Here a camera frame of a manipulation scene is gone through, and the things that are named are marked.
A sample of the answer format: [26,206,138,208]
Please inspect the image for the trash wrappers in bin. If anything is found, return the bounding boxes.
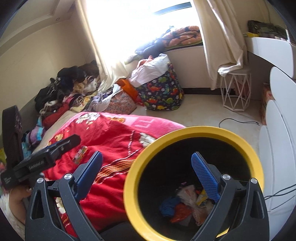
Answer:
[159,182,214,226]

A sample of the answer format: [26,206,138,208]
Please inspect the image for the yellow rimmed black trash bin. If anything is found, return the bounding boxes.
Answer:
[123,126,269,240]

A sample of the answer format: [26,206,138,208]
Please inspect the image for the person's left hand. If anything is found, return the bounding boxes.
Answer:
[9,186,32,224]

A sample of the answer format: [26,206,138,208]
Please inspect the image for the small colourful wrapper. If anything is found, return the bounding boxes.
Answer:
[73,146,88,165]

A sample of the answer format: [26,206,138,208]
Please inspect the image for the red floral blanket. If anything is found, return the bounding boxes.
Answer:
[44,113,184,232]

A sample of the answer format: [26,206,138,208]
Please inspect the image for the white curved dresser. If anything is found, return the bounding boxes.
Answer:
[259,67,295,240]

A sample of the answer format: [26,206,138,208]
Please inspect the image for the floral pink pillow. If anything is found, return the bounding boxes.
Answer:
[105,90,137,114]

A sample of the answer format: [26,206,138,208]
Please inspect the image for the pile of dark clothes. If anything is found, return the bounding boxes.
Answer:
[21,60,121,149]

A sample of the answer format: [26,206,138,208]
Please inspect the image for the dinosaur print laundry basket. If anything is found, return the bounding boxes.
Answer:
[135,63,184,110]

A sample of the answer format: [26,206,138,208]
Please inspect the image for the orange cardboard box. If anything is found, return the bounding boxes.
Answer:
[259,83,274,125]

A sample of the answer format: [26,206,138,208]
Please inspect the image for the orange bag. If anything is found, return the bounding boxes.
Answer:
[116,78,138,103]

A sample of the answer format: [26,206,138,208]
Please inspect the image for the white clothes in basket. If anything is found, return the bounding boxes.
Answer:
[129,54,171,87]

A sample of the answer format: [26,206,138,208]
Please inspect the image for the cream curtain right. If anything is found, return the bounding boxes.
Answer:
[192,1,248,90]

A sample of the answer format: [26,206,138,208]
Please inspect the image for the cream curtain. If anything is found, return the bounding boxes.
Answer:
[75,1,129,91]
[192,1,248,90]

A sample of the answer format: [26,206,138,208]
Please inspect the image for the white vanity desk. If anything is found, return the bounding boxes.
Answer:
[245,37,296,79]

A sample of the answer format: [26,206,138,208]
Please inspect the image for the orange patterned folded quilt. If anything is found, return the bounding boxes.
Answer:
[162,26,202,48]

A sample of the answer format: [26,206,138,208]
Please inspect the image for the dark camouflage bag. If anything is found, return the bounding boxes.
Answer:
[247,20,287,40]

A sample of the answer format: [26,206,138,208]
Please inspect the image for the cream curtain left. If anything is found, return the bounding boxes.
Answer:
[75,1,129,91]

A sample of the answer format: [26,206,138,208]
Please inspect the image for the black floor cable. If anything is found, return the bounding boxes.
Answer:
[218,117,261,129]

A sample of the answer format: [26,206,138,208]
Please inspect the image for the white wire frame stool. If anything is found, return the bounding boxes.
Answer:
[220,67,252,112]

